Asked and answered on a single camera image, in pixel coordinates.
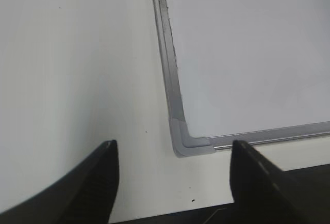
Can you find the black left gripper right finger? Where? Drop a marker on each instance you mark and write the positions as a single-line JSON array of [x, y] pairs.
[[263, 193]]

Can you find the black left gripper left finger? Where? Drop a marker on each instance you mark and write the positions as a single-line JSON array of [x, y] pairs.
[[84, 195]]

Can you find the white board with grey frame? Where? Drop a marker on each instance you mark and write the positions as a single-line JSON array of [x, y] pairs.
[[252, 70]]

